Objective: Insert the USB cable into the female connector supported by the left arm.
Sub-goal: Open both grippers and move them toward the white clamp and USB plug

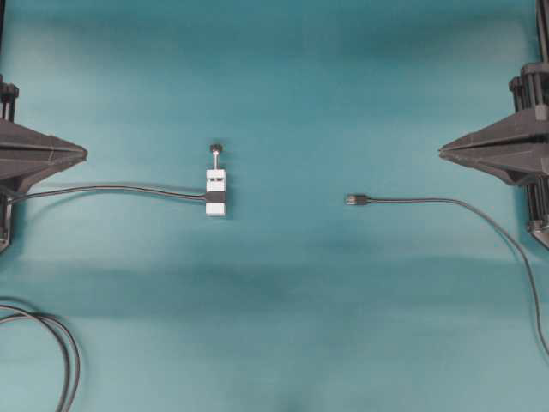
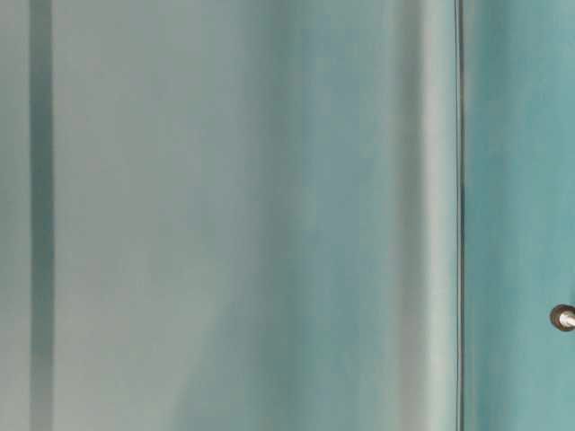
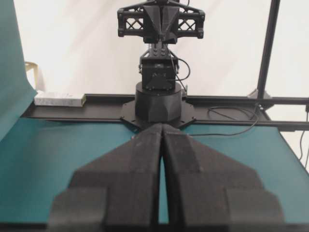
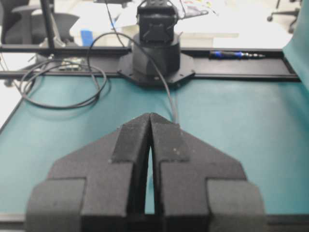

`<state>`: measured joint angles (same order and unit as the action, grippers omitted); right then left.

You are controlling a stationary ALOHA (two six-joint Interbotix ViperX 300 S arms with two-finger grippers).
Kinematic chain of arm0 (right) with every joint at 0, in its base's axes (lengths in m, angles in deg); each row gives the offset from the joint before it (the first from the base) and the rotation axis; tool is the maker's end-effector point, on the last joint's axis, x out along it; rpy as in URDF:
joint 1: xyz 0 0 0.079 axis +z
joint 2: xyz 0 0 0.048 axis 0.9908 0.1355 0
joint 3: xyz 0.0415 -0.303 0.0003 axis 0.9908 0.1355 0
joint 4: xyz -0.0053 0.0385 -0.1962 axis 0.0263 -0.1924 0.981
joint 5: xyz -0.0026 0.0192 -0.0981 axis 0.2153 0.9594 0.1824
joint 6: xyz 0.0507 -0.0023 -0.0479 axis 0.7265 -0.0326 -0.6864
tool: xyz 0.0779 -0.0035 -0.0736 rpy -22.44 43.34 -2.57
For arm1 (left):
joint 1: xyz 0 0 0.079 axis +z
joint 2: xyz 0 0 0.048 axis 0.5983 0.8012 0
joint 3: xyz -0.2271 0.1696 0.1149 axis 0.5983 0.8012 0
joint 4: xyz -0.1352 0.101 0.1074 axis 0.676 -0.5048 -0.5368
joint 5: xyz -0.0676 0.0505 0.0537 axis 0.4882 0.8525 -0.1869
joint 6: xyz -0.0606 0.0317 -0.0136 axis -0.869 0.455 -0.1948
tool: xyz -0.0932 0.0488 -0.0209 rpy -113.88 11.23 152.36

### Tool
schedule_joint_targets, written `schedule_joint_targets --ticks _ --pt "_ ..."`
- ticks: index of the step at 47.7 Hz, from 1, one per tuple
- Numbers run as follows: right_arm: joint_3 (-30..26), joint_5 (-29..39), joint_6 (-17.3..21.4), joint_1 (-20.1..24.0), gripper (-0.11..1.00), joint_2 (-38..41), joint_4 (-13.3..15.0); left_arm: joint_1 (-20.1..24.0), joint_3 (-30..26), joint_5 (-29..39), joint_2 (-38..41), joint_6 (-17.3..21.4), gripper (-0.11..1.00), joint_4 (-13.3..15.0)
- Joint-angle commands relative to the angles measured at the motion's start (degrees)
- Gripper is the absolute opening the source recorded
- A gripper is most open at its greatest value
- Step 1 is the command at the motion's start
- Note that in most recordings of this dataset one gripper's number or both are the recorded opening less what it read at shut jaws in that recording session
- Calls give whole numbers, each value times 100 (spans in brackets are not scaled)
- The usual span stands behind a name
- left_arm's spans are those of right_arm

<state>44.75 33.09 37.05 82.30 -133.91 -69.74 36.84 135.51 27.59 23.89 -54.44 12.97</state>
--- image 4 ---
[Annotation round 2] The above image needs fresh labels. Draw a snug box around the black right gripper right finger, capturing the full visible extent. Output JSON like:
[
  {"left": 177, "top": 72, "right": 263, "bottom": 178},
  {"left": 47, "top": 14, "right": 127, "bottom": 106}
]
[{"left": 150, "top": 113, "right": 266, "bottom": 232}]

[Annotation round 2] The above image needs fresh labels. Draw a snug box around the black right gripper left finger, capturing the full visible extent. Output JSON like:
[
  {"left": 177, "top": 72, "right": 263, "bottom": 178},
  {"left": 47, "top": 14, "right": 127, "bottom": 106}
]
[{"left": 25, "top": 114, "right": 150, "bottom": 232}]

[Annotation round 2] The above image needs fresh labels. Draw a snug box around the black USB cable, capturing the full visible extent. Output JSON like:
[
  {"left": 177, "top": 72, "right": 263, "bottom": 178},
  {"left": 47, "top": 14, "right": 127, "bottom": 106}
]
[{"left": 20, "top": 31, "right": 181, "bottom": 126}]

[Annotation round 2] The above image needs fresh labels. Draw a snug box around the green circuit board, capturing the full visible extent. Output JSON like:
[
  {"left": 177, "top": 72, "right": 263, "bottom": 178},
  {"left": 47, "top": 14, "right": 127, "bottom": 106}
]
[{"left": 58, "top": 57, "right": 84, "bottom": 71}]

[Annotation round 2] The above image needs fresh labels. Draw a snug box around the blue black screwdriver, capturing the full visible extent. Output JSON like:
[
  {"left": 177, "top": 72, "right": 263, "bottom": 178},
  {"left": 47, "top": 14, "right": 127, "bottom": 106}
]
[{"left": 209, "top": 51, "right": 266, "bottom": 59}]

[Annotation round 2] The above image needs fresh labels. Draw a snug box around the blue small box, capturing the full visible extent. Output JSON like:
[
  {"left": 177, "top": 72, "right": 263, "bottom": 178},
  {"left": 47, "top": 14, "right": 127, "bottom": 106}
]
[{"left": 80, "top": 29, "right": 93, "bottom": 46}]

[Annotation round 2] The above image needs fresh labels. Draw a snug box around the black office chair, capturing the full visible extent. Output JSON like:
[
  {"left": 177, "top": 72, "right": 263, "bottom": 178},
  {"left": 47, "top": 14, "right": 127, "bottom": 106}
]
[{"left": 0, "top": 0, "right": 79, "bottom": 46}]

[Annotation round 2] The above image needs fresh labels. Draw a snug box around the black chair base far right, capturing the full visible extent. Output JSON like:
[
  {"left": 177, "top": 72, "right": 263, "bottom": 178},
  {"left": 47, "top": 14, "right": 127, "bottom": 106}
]
[{"left": 267, "top": 8, "right": 300, "bottom": 34}]

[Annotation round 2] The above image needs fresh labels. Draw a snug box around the black aluminium frame rail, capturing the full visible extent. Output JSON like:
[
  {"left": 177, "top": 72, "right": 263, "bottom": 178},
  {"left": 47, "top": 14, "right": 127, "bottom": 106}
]
[{"left": 0, "top": 44, "right": 300, "bottom": 86}]

